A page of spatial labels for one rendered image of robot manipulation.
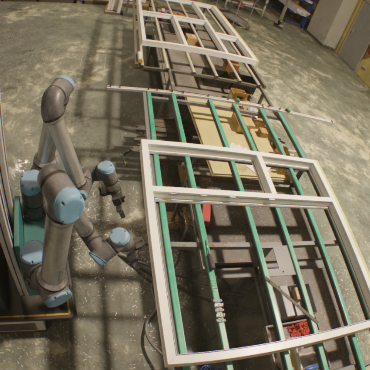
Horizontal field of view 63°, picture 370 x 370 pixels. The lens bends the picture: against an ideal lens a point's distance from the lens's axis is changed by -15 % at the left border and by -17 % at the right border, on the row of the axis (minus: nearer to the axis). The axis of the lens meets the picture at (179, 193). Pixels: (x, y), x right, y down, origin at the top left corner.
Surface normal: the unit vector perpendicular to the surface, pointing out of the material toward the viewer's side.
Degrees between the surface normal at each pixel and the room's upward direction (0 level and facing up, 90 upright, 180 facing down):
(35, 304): 0
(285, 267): 0
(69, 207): 83
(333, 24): 90
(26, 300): 0
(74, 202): 83
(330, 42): 90
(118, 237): 20
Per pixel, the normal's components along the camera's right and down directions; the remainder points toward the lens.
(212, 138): 0.24, -0.65
